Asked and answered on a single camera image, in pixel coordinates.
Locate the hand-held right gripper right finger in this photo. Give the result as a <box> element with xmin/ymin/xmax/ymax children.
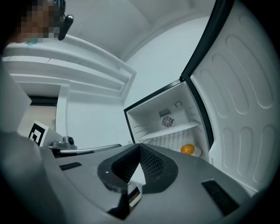
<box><xmin>130</xmin><ymin>143</ymin><xmax>257</xmax><ymax>224</ymax></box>

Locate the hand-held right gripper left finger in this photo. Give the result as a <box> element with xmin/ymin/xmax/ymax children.
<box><xmin>42</xmin><ymin>143</ymin><xmax>141</xmax><ymax>224</ymax></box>

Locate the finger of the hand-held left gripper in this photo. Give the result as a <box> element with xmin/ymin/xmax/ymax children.
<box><xmin>59</xmin><ymin>143</ymin><xmax>123</xmax><ymax>154</ymax></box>

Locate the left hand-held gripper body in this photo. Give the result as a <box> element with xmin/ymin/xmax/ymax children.
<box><xmin>28</xmin><ymin>119</ymin><xmax>78</xmax><ymax>157</ymax></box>

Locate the white fridge inner shelf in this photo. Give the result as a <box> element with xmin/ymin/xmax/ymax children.
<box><xmin>137</xmin><ymin>122</ymin><xmax>201</xmax><ymax>141</ymax></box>

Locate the round fridge fan grille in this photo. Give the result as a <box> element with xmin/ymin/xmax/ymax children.
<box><xmin>161</xmin><ymin>115</ymin><xmax>175</xmax><ymax>128</ymax></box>

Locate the orange fruit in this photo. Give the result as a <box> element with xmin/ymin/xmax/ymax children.
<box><xmin>180</xmin><ymin>143</ymin><xmax>195</xmax><ymax>155</ymax></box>

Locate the person's head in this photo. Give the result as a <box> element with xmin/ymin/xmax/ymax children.
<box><xmin>12</xmin><ymin>0</ymin><xmax>66</xmax><ymax>46</ymax></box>

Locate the white wall shelf unit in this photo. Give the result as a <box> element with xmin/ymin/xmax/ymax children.
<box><xmin>1</xmin><ymin>34</ymin><xmax>137</xmax><ymax>99</ymax></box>

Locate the black head-worn camera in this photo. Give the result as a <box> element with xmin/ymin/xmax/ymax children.
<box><xmin>57</xmin><ymin>0</ymin><xmax>74</xmax><ymax>41</ymax></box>

